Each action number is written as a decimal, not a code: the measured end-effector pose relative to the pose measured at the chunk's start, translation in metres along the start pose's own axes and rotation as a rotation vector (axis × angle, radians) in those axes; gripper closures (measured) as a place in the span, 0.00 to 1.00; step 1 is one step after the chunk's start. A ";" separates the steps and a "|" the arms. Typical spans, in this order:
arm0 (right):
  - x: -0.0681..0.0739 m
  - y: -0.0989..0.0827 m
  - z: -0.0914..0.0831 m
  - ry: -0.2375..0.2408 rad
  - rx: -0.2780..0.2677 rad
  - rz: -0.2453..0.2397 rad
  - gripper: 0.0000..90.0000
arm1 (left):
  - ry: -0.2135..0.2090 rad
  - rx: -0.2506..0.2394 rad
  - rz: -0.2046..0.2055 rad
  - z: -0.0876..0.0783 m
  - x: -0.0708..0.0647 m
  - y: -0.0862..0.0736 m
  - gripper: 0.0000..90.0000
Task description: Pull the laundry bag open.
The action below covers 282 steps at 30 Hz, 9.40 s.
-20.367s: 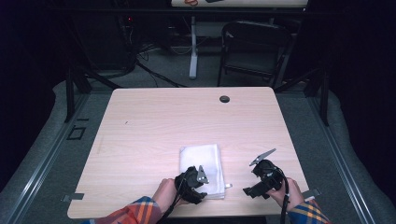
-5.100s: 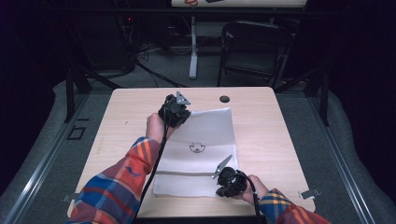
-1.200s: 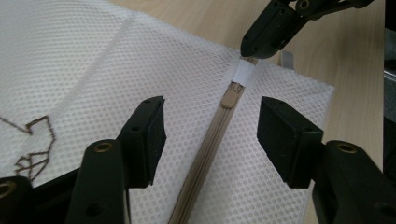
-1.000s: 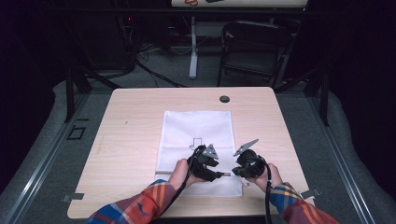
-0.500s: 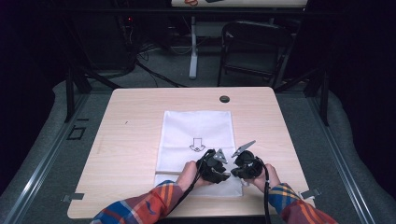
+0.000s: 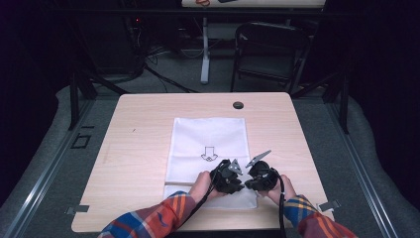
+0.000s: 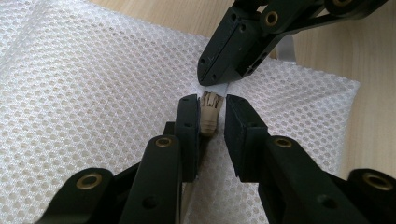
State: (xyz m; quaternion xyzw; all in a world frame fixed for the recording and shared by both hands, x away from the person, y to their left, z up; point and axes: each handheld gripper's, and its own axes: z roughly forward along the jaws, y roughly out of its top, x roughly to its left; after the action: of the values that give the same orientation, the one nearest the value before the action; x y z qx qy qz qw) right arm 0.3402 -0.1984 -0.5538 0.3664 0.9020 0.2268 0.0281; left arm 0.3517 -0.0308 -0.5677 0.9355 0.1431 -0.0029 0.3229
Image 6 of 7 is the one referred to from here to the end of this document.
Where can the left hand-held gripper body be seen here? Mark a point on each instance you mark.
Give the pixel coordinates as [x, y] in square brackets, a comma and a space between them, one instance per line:
[228, 180]

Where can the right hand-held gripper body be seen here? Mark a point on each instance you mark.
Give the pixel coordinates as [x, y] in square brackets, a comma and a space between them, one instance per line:
[262, 177]

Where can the white non-woven bag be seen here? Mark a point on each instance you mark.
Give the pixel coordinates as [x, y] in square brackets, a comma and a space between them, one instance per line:
[208, 135]

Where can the person's right hand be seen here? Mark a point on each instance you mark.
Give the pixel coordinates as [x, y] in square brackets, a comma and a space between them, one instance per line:
[284, 191]

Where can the person's left hand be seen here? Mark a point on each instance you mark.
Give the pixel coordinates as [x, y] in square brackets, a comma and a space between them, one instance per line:
[201, 185]

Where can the black metal stand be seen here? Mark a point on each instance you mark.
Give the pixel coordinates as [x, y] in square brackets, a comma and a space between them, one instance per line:
[344, 102]
[74, 99]

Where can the white desk leg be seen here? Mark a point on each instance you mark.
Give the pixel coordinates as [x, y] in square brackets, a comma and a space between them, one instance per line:
[205, 53]

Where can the black folding chair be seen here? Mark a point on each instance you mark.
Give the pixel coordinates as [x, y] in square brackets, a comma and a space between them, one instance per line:
[270, 39]

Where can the dark computer tower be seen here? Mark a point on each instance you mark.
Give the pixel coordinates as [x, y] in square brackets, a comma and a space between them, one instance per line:
[112, 43]

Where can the grey metal table bracket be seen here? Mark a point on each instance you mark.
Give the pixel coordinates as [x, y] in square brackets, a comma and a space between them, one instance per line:
[77, 209]
[329, 205]

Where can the aluminium floor rail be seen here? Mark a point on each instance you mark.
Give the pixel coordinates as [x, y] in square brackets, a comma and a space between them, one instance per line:
[363, 178]
[43, 185]

